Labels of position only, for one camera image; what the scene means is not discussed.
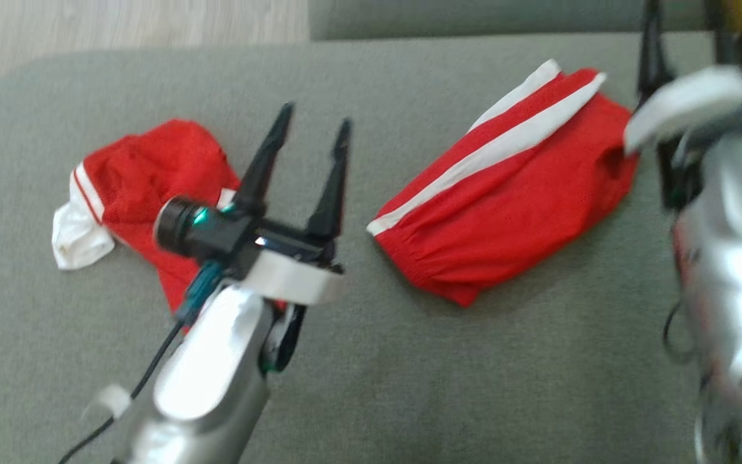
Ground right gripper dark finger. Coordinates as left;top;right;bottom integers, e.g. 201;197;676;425
706;0;739;65
638;0;676;107

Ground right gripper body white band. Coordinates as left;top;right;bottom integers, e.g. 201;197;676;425
622;64;742;210

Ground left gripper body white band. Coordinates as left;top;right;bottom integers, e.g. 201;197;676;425
154;198;345;374

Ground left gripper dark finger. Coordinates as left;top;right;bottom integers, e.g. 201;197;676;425
307;118;352;242
233;102;296;217

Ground red basketball jersey white trim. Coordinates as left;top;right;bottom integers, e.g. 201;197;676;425
51;118;288;331

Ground red shorts white stripes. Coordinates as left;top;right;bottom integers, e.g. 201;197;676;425
366;59;641;308

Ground large grey sofa seat cushion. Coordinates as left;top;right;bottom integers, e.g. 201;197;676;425
0;32;742;464

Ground small grey sofa cushion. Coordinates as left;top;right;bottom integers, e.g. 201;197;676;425
309;0;713;41

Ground white cable tag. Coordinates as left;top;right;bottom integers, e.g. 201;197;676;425
84;385;131;420

